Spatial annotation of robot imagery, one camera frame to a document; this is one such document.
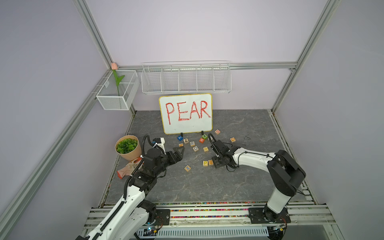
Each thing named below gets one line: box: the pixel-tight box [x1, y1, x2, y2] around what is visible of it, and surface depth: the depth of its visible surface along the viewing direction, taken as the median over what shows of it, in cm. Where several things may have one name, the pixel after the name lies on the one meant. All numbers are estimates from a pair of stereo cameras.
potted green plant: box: [115, 135, 142, 161], surface depth 88 cm
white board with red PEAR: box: [159, 93, 213, 135], surface depth 101 cm
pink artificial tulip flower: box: [111, 62, 125, 96], surface depth 92 cm
